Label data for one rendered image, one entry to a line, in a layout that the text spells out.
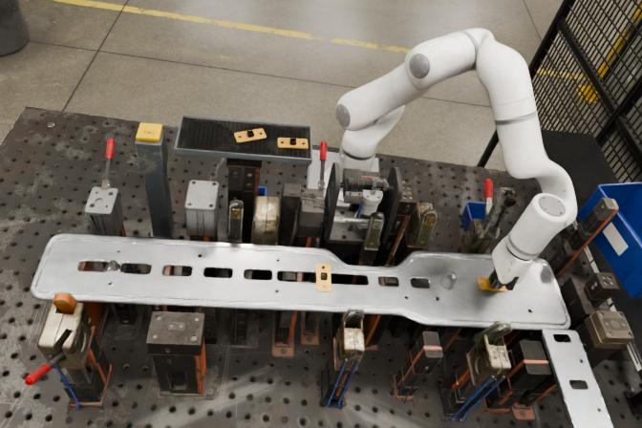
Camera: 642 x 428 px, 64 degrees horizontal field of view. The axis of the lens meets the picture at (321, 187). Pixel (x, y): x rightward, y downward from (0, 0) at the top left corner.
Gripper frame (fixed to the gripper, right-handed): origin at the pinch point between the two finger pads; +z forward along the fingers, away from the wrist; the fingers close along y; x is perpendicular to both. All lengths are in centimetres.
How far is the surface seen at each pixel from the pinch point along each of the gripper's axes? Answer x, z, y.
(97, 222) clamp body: -106, 2, -13
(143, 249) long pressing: -94, 3, -6
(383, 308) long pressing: -31.4, 3.5, 8.0
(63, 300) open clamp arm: -105, -7, 15
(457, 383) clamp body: -8.4, 20.8, 20.3
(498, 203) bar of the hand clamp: -1.6, -14.0, -14.7
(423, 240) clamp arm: -17.5, 2.6, -13.5
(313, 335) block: -46, 33, 2
